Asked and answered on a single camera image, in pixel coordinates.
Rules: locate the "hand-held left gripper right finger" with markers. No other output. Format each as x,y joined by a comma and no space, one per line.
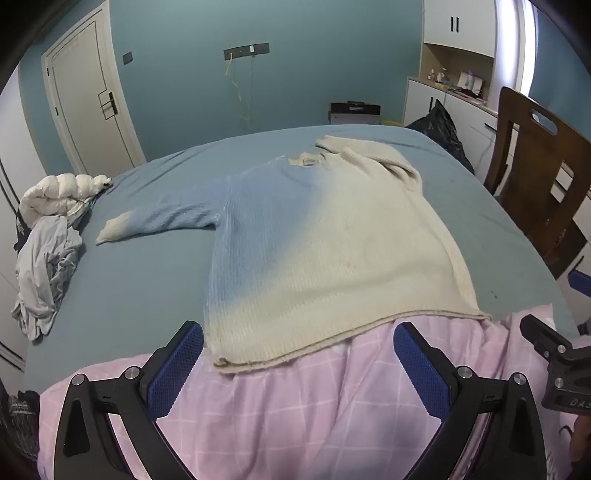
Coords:
422,369

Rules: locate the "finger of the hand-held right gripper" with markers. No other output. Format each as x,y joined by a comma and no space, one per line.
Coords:
581,282
545,334

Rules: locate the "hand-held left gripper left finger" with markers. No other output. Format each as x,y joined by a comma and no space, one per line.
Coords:
178,369

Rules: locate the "cream and blue knit sweater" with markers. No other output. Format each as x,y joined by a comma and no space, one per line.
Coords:
323,254

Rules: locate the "bed with blue sheet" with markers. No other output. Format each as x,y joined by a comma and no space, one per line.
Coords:
138,286

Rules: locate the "pink checked blanket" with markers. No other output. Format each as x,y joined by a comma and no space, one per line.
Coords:
300,415

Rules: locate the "brown wooden chair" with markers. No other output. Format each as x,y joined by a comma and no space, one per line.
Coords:
517,152

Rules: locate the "grey crumpled cloth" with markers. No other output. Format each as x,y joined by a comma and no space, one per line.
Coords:
41,272

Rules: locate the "dark printed bag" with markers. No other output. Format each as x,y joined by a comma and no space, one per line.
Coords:
18,424

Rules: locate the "black plastic bag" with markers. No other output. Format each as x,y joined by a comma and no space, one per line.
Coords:
438,131

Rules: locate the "white puffer jacket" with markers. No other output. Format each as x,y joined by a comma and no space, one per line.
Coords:
55,194

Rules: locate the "small purple-white box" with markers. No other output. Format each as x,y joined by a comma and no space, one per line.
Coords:
473,82

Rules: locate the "small yellow item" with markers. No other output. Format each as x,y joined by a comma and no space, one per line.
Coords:
391,122

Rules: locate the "white door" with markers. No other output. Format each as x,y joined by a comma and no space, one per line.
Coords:
83,115

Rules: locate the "white cabinet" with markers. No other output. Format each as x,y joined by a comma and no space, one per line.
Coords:
461,27

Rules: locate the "dark wall switch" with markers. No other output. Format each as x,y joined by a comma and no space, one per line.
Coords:
128,57

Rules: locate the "dark wall socket strip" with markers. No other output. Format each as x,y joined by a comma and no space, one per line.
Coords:
244,50

